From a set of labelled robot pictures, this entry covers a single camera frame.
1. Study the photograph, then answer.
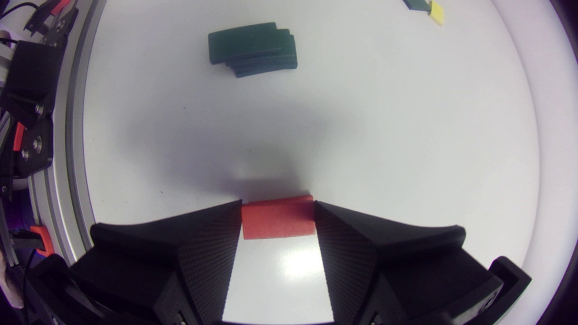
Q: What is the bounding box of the yellow wooden block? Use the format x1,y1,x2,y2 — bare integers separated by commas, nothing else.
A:
428,0,446,27

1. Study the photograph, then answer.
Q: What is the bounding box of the red wooden block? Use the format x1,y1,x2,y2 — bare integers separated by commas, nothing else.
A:
241,195,317,240

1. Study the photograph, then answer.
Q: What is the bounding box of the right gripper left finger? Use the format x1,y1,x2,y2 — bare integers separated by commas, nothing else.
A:
70,200,243,325

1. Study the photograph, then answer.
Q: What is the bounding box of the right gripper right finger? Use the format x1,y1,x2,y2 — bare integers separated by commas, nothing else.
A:
314,201,504,325

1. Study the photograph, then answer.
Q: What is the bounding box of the pile of green wooden blocks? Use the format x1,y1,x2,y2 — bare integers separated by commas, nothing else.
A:
225,29,298,79

